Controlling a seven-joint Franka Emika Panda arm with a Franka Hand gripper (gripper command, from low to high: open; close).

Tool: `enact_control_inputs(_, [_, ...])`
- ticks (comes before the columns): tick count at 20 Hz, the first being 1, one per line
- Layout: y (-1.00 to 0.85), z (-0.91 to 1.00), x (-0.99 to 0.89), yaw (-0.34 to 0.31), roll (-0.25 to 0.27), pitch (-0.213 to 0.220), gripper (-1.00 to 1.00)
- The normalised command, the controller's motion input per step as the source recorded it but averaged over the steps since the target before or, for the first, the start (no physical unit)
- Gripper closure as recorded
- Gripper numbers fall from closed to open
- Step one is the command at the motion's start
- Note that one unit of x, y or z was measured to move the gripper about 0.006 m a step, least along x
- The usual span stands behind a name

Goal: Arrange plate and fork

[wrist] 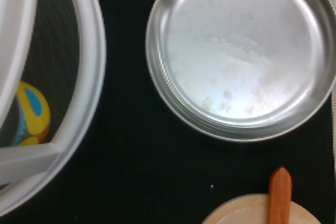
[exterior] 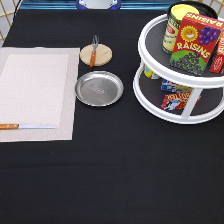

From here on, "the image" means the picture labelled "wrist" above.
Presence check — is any round silver metal plate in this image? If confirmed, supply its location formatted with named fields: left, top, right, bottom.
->
left=145, top=0, right=336, bottom=142

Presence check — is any yellow and blue box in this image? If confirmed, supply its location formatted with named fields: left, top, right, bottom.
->
left=12, top=82, right=51, bottom=146

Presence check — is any white two-tier turntable rack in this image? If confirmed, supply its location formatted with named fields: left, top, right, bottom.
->
left=0, top=0, right=106, bottom=217

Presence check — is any round wooden coaster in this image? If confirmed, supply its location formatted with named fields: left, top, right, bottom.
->
left=202, top=194, right=321, bottom=224

